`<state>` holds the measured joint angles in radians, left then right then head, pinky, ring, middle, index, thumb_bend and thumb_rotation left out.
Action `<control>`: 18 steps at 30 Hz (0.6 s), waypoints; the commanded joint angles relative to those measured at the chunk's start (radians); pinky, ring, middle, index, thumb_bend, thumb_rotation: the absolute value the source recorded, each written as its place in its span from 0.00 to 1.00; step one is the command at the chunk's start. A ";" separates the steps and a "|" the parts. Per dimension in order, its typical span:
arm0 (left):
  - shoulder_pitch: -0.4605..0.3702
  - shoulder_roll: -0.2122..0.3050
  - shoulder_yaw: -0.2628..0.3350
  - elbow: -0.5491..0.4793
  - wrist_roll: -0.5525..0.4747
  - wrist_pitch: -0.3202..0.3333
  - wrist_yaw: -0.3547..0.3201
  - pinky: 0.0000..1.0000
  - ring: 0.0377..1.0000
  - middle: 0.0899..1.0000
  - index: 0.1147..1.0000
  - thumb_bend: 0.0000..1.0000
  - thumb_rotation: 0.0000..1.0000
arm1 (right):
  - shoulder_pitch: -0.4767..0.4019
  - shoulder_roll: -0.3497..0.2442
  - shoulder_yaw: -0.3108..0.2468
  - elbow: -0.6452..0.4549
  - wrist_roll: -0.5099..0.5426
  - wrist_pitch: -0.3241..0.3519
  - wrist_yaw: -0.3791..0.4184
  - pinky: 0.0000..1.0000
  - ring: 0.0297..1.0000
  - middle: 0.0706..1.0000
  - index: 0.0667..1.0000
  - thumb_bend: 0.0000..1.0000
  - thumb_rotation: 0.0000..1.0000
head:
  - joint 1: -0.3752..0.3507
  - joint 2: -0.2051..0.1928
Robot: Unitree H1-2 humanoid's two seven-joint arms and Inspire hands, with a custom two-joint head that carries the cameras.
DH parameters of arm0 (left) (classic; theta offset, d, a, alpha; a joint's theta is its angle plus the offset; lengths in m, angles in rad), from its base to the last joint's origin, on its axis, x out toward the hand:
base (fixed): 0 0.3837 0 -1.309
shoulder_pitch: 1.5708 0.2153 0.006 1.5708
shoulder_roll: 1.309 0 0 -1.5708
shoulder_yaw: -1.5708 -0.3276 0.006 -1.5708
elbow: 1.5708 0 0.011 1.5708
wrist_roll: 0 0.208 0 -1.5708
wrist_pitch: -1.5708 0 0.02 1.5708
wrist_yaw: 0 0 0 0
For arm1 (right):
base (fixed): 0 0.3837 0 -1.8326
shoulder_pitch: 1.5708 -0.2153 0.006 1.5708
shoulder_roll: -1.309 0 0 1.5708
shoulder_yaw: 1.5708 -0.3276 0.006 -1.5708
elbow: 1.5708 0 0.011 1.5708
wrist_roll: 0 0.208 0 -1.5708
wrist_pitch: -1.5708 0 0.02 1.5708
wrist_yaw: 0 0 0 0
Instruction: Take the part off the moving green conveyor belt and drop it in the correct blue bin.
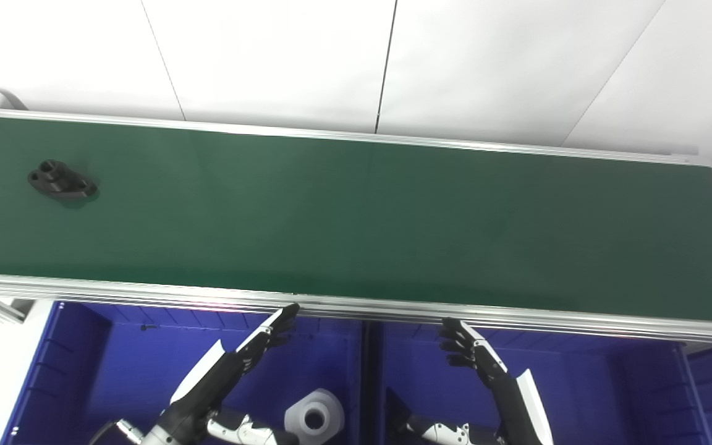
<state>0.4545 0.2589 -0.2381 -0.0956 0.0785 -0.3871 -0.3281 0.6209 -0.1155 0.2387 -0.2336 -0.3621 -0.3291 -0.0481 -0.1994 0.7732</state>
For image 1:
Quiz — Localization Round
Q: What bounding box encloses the green conveyor belt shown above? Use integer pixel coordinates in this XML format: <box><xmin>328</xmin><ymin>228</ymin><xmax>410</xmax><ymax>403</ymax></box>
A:
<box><xmin>0</xmin><ymin>106</ymin><xmax>712</xmax><ymax>348</ymax></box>
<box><xmin>0</xmin><ymin>115</ymin><xmax>712</xmax><ymax>324</ymax></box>

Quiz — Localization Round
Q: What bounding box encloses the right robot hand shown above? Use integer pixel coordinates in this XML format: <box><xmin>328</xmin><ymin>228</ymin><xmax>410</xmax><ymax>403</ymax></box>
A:
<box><xmin>392</xmin><ymin>317</ymin><xmax>556</xmax><ymax>445</ymax></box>

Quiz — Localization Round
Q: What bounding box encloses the white hexagonal plastic part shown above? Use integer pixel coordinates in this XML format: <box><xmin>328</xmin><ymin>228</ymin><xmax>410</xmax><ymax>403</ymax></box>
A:
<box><xmin>284</xmin><ymin>388</ymin><xmax>345</xmax><ymax>445</ymax></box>

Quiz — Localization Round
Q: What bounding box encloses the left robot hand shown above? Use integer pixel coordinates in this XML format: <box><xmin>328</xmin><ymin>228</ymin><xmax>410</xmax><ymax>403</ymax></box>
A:
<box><xmin>157</xmin><ymin>303</ymin><xmax>301</xmax><ymax>445</ymax></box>

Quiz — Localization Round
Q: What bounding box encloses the black flange part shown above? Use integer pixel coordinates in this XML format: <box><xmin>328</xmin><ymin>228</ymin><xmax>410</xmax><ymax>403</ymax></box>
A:
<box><xmin>27</xmin><ymin>159</ymin><xmax>98</xmax><ymax>200</ymax></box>

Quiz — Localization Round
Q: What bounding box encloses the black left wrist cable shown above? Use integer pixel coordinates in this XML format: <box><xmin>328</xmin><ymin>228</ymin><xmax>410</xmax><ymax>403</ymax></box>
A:
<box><xmin>87</xmin><ymin>421</ymin><xmax>119</xmax><ymax>445</ymax></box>

